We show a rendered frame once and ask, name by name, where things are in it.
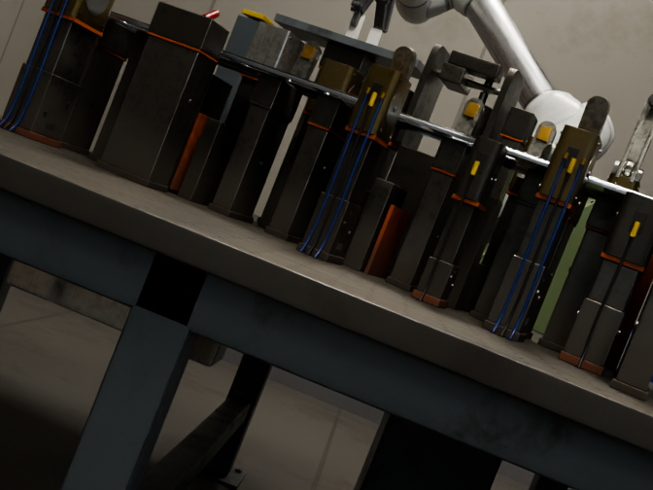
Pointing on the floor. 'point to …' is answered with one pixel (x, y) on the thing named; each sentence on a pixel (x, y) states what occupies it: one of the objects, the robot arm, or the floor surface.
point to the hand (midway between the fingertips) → (361, 40)
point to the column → (423, 461)
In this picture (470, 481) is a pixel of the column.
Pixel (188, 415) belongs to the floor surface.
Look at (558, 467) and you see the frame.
